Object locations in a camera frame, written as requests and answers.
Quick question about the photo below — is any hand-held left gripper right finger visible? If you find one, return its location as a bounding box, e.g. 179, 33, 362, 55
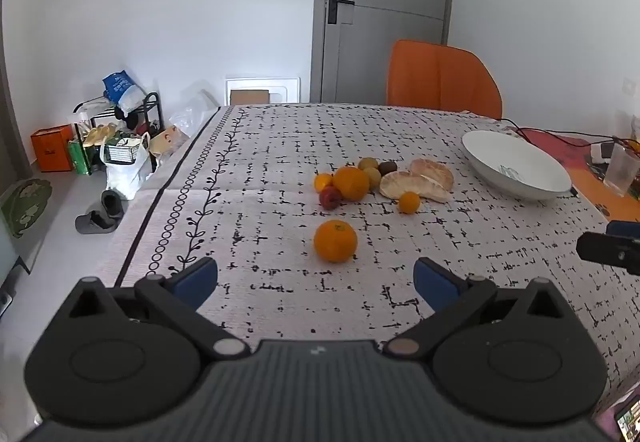
382, 257, 577, 363

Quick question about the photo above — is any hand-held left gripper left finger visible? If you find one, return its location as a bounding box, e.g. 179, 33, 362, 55
62, 257, 252, 363

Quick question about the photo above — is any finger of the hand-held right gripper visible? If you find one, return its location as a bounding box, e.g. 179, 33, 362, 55
576, 220, 640, 279

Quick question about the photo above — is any peeled pomelo segment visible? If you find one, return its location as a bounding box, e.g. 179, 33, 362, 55
410, 158, 455, 191
379, 171, 453, 203

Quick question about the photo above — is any large orange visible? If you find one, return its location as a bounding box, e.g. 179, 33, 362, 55
333, 166, 371, 203
313, 220, 359, 264

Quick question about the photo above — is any white bowl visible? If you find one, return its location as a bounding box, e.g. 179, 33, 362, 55
461, 130, 573, 201

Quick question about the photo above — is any red plum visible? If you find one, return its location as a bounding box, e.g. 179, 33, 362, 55
319, 187, 344, 211

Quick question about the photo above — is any red and orange mat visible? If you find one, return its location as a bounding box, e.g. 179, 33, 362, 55
517, 129, 640, 223

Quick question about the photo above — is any clear drinking glass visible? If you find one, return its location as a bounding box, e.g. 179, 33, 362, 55
603, 142, 640, 198

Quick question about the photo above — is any white charger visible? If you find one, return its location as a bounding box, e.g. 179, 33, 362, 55
589, 142, 617, 166

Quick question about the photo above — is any grey slipper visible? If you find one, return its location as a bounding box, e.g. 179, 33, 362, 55
75, 209, 121, 235
101, 190, 125, 219

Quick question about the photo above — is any white plastic bag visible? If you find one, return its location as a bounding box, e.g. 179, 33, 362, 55
99, 131, 154, 201

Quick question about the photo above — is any brown paper bag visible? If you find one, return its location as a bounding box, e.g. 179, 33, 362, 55
148, 125, 187, 159

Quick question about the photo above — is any clear plastic bag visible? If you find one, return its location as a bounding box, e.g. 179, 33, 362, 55
167, 80, 222, 143

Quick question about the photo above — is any phone screen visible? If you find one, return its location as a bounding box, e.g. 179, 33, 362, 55
614, 396, 640, 442

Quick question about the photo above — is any green box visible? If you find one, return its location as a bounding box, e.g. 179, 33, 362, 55
68, 139, 92, 176

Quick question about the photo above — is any black shoe rack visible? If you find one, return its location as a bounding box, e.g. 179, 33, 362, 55
73, 92, 162, 174

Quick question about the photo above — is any pair of yellow slippers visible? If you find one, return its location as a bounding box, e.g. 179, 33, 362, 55
82, 123, 120, 148

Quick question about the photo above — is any green cushion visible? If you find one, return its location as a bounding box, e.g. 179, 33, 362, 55
0, 178, 54, 239

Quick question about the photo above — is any brown cardboard sheet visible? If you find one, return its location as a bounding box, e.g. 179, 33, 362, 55
229, 90, 271, 106

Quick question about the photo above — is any orange box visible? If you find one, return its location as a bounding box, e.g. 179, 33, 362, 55
30, 125, 75, 173

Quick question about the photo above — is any orange chair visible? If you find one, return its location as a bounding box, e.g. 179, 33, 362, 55
386, 40, 503, 121

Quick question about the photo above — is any blue and white bag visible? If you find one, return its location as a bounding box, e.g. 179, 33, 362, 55
102, 70, 146, 115

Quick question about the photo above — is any grey door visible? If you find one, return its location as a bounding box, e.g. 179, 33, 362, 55
310, 0, 455, 105

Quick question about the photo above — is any black cable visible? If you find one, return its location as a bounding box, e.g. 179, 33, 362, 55
499, 118, 623, 149

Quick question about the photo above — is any white foam frame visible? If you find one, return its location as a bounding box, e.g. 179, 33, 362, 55
224, 76, 301, 107

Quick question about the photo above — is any black door handle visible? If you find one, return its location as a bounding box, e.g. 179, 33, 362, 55
327, 0, 356, 25

